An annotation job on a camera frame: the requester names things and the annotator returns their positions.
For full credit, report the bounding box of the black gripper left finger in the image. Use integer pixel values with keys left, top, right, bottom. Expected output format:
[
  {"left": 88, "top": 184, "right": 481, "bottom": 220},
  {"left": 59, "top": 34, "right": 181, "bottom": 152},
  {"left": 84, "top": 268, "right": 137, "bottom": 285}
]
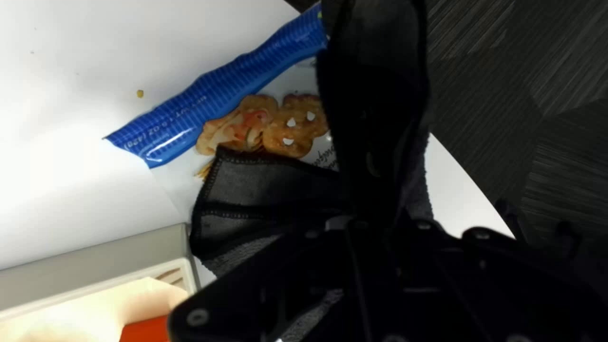
[{"left": 170, "top": 0, "right": 386, "bottom": 342}]

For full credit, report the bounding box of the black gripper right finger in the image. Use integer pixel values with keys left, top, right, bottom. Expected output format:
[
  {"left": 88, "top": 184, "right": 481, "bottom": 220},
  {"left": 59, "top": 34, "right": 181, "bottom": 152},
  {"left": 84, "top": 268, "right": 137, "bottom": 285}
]
[{"left": 354, "top": 0, "right": 608, "bottom": 342}]

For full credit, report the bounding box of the black cloth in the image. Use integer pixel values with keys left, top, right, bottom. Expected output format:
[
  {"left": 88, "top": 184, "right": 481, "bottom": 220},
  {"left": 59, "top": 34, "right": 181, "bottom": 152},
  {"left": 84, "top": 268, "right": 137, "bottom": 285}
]
[{"left": 189, "top": 142, "right": 354, "bottom": 277}]

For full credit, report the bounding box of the blue pretzel snack bag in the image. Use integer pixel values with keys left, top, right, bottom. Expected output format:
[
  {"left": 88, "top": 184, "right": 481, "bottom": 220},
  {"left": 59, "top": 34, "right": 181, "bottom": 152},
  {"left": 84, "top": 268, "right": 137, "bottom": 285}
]
[{"left": 103, "top": 2, "right": 341, "bottom": 186}]

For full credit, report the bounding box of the red toy block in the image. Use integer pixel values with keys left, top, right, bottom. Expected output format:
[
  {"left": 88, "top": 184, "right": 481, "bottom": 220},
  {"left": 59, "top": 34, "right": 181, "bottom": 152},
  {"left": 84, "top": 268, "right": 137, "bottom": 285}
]
[{"left": 118, "top": 313, "right": 175, "bottom": 342}]

